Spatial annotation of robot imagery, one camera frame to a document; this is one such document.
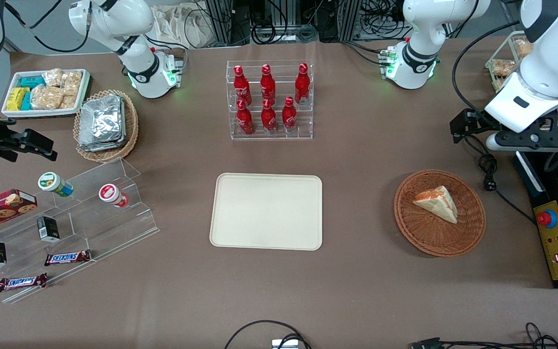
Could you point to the beige plastic tray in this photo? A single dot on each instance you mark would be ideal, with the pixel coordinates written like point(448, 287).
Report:
point(264, 213)

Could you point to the light oval wicker basket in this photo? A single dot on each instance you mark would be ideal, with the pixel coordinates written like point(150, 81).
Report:
point(131, 133)

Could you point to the triangular sandwich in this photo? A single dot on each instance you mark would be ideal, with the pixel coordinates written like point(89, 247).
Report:
point(439, 203)

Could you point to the small silver device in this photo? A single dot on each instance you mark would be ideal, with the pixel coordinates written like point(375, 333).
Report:
point(285, 344)

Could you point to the black left camera mount bracket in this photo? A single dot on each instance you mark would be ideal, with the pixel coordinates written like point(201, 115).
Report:
point(535, 139)

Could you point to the green lid cup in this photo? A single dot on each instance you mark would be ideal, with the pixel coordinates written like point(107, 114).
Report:
point(54, 183)

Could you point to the clear bin of bread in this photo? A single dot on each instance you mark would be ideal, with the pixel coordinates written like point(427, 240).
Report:
point(494, 63)

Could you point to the white cloth bag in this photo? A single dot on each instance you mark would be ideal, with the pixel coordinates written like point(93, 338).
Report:
point(177, 26)

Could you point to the teal snack pack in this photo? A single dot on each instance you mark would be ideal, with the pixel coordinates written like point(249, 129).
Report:
point(32, 82)
point(26, 101)

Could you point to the red cola bottle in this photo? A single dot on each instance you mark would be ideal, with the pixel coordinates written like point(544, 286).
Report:
point(302, 85)
point(241, 87)
point(245, 121)
point(288, 116)
point(268, 118)
point(267, 85)

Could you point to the snickers bar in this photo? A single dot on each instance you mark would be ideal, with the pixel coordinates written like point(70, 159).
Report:
point(67, 258)
point(21, 282)

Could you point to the red lid cup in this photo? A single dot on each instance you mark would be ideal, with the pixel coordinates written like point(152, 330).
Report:
point(112, 195)

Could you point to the clear acrylic bottle rack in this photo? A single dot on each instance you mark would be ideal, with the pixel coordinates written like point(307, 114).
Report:
point(279, 137)

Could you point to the silver foil pack stack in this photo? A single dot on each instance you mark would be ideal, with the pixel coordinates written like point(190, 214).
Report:
point(102, 123)

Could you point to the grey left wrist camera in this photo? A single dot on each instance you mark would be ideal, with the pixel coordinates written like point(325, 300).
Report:
point(491, 141)

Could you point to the black equipment base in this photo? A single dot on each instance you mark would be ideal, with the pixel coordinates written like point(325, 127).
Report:
point(526, 174)

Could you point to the clear rice cracker bag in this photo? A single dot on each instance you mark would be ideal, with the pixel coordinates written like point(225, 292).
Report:
point(52, 77)
point(69, 102)
point(71, 82)
point(46, 97)

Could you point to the white rectangular snack tray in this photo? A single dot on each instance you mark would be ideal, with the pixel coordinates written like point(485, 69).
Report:
point(41, 113)

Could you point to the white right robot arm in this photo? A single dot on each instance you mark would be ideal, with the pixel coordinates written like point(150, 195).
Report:
point(133, 19)

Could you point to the brown round wicker basket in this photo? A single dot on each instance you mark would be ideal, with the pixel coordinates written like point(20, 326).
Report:
point(429, 235)

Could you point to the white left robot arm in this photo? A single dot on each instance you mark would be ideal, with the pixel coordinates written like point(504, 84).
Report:
point(550, 58)

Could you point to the clear snack bag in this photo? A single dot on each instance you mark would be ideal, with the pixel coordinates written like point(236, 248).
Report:
point(522, 48)
point(503, 68)

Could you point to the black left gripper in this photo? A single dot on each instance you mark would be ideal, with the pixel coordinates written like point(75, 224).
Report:
point(483, 123)

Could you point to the yellow snack pack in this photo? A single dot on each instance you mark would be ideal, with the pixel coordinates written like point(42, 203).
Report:
point(16, 99)

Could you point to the clear acrylic step shelf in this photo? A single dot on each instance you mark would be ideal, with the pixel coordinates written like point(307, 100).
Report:
point(114, 228)

